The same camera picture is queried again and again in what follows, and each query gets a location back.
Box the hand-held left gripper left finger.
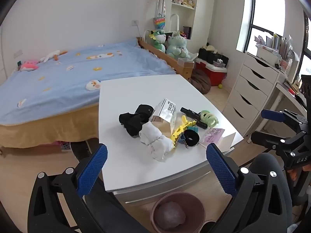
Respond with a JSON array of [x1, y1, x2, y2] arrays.
[[27, 144, 146, 233]]

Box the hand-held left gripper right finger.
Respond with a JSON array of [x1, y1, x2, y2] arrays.
[[206, 143, 293, 233]]

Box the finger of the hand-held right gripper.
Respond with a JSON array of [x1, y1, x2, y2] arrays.
[[261, 109, 307, 133], [251, 131, 303, 155]]

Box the pink sticker packet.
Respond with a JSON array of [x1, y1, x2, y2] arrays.
[[200, 127, 225, 143]]

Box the black socks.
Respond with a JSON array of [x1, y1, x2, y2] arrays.
[[119, 112, 144, 137]]

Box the white sock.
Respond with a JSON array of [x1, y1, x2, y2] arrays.
[[139, 122, 163, 146], [148, 136, 174, 161]]

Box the black pen-shaped tube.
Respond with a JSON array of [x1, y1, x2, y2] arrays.
[[180, 107, 208, 129]]

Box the pink waste bin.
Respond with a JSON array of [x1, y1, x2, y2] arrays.
[[150, 192, 206, 233]]

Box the white cardboard box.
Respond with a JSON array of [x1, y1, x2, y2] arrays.
[[148, 98, 179, 136]]

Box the person's right hand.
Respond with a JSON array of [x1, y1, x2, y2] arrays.
[[287, 167, 297, 183]]

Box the white desk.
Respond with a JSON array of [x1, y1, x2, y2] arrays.
[[258, 81, 309, 131]]

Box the white drawer chest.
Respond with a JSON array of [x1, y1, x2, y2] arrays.
[[222, 52, 280, 136]]

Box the black hair scrunchie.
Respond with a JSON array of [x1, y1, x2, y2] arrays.
[[183, 129, 200, 147]]

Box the blue binder clip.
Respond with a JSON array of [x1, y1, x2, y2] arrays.
[[178, 135, 190, 149]]

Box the teal binder clip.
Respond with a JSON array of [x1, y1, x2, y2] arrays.
[[187, 119, 200, 133]]

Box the yellow bed sheet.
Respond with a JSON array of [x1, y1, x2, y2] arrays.
[[0, 104, 100, 149]]

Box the yellow hair clip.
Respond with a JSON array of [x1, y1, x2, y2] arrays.
[[171, 115, 198, 148]]

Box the white storage box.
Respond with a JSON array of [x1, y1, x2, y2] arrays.
[[256, 44, 280, 63]]

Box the white low cabinet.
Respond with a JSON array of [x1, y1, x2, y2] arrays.
[[98, 74, 244, 203]]

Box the crumpled plastic bag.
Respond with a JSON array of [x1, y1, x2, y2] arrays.
[[154, 202, 186, 231]]

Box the red storage box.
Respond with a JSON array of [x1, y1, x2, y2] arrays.
[[196, 58, 228, 86]]

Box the row of books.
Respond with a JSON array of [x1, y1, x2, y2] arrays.
[[254, 33, 301, 65]]

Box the brown cushion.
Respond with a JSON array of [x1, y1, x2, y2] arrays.
[[191, 69, 212, 95]]

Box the blue printed blanket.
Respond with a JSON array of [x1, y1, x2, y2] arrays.
[[0, 39, 176, 126]]

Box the black bag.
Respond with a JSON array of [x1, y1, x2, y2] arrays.
[[198, 47, 229, 66]]

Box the wooden bed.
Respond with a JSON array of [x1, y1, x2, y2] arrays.
[[0, 37, 195, 151]]

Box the clear plastic box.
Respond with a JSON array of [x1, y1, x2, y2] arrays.
[[177, 58, 195, 74]]

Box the black framed window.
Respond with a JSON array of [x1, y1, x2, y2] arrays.
[[236, 0, 311, 83]]

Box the teal dinosaur plush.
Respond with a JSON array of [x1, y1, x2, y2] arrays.
[[166, 31, 192, 60]]

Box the white goose plush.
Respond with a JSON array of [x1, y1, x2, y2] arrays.
[[39, 50, 68, 63]]

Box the white shelf unit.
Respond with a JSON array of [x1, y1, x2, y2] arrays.
[[168, 0, 217, 46]]

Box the pink plush toy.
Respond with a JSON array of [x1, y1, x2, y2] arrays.
[[19, 60, 39, 72]]

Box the green dragon plush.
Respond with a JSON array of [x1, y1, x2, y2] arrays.
[[149, 29, 168, 54]]

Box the white arched stand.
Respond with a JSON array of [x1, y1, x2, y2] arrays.
[[169, 14, 180, 33]]

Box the rainbow bubble bag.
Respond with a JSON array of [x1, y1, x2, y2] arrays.
[[153, 0, 167, 31]]

